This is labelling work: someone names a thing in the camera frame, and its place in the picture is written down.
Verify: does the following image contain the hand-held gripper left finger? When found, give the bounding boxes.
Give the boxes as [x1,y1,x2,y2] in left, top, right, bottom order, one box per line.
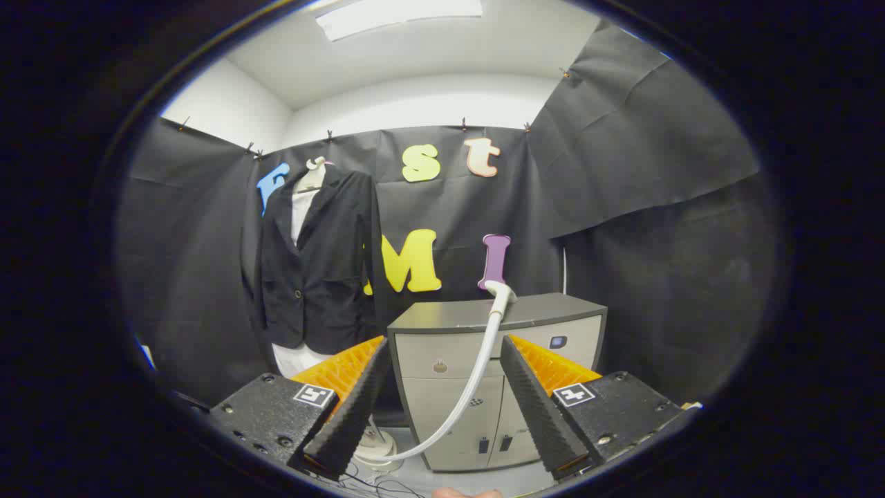
[207,337,391,481]

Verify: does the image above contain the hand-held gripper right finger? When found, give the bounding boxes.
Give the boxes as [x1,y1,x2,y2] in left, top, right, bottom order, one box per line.
[499,335,705,481]

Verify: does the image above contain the white garment steamer base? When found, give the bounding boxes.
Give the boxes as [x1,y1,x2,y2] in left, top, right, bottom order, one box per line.
[353,415,403,473]

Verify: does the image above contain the white garment steamer wand with hose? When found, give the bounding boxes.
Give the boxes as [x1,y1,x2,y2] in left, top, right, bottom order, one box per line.
[356,280,517,464]

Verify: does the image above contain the black suit jacket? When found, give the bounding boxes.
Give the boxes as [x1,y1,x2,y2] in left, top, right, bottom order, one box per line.
[254,165,381,355]

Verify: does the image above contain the white shirt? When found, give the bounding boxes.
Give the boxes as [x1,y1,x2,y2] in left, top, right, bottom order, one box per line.
[271,185,333,380]

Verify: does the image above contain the white clothes hanger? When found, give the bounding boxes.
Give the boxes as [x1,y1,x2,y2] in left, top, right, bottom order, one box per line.
[294,156,327,194]

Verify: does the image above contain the grey cabinet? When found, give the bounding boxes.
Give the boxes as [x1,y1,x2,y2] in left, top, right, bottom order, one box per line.
[387,292,609,473]

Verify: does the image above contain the black backdrop cloth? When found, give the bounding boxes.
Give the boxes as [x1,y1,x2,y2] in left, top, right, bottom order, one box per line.
[114,19,779,416]

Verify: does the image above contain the ceiling light panel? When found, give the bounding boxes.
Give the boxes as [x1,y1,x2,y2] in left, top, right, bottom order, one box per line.
[316,0,483,42]

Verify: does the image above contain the black floor cables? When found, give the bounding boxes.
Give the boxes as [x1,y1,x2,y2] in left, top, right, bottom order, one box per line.
[304,462,426,498]

